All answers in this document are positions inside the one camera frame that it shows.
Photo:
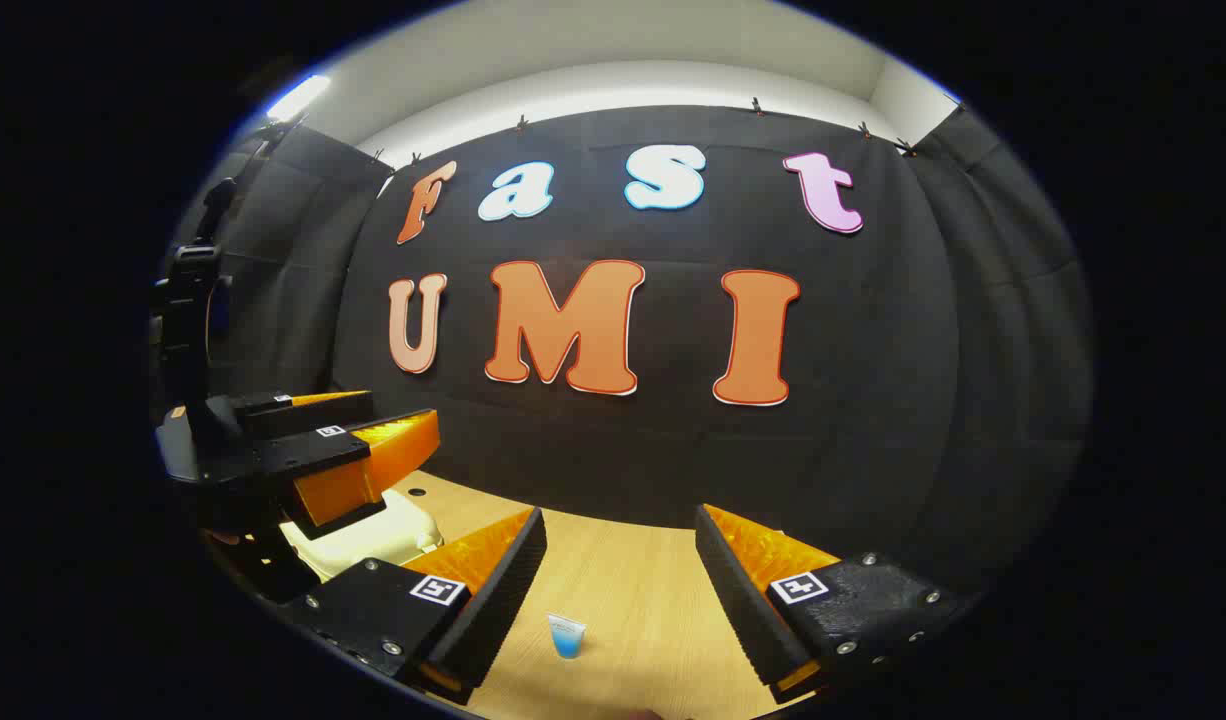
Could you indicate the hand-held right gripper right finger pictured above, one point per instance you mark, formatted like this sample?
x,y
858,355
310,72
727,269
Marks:
x,y
743,610

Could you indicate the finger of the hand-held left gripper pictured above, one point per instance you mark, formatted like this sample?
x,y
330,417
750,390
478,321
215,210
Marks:
x,y
293,412
313,455

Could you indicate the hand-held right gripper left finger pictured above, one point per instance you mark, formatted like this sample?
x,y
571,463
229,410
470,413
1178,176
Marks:
x,y
493,610

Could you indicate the white and blue tube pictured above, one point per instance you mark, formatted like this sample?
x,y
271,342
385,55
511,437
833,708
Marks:
x,y
567,635

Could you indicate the black backdrop cloth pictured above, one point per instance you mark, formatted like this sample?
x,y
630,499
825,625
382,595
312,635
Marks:
x,y
673,450

